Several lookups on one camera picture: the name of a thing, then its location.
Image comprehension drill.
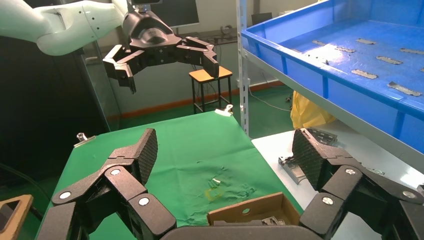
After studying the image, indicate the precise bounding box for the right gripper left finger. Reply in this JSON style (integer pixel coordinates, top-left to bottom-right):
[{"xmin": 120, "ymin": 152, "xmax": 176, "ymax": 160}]
[{"xmin": 35, "ymin": 128, "xmax": 177, "ymax": 240}]

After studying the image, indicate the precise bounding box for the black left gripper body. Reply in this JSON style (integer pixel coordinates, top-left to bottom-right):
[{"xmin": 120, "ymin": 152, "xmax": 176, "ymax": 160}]
[{"xmin": 122, "ymin": 10, "xmax": 183, "ymax": 67}]

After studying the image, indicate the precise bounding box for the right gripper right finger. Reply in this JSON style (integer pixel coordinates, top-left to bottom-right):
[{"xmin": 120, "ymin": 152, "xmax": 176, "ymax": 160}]
[{"xmin": 291, "ymin": 128, "xmax": 424, "ymax": 240}]

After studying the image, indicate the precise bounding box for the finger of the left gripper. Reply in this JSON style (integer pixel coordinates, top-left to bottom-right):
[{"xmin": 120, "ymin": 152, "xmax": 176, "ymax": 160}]
[
  {"xmin": 102, "ymin": 43, "xmax": 147, "ymax": 95},
  {"xmin": 173, "ymin": 35, "xmax": 221, "ymax": 79}
]

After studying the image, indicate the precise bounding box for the metal IO shield plate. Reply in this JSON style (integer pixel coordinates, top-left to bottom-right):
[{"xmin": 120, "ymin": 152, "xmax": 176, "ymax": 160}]
[{"xmin": 259, "ymin": 215, "xmax": 287, "ymax": 227}]

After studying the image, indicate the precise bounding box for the blue plastic tray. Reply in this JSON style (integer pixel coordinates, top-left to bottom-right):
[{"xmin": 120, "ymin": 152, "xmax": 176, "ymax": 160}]
[{"xmin": 241, "ymin": 0, "xmax": 424, "ymax": 155}]

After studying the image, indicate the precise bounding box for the brown cardboard box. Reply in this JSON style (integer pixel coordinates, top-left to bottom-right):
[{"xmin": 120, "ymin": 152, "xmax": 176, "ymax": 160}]
[{"xmin": 207, "ymin": 192, "xmax": 302, "ymax": 228}]

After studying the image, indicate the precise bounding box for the wooden top stool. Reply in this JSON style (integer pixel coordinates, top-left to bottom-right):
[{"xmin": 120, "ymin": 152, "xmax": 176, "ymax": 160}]
[{"xmin": 188, "ymin": 65, "xmax": 234, "ymax": 115}]

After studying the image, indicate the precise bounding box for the black monitor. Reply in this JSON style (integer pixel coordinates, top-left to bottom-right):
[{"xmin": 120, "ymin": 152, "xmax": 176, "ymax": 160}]
[{"xmin": 150, "ymin": 0, "xmax": 201, "ymax": 29}]

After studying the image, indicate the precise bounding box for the flat stamped metal plate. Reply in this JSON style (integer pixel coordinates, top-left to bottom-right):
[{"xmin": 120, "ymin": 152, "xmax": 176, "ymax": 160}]
[{"xmin": 278, "ymin": 155, "xmax": 307, "ymax": 185}]

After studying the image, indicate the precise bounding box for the silver binder clip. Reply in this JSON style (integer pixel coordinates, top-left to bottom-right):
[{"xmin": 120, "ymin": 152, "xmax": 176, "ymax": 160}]
[
  {"xmin": 214, "ymin": 104, "xmax": 234, "ymax": 117},
  {"xmin": 73, "ymin": 132, "xmax": 98, "ymax": 149}
]

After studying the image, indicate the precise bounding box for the yellow plastic bag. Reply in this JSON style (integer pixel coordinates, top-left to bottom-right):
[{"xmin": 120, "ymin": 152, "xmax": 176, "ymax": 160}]
[{"xmin": 290, "ymin": 91, "xmax": 337, "ymax": 131}]

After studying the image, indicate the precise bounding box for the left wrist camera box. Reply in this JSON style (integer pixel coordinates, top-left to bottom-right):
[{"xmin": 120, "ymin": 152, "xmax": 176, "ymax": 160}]
[{"xmin": 127, "ymin": 0, "xmax": 164, "ymax": 6}]

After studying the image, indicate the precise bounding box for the folded sheet metal bracket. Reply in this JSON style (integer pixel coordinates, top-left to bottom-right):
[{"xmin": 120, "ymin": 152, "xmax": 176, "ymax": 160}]
[{"xmin": 306, "ymin": 127, "xmax": 339, "ymax": 148}]

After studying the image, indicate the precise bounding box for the perforated steel shelf post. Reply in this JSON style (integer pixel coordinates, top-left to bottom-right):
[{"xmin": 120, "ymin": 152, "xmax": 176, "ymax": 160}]
[{"xmin": 235, "ymin": 0, "xmax": 253, "ymax": 137}]

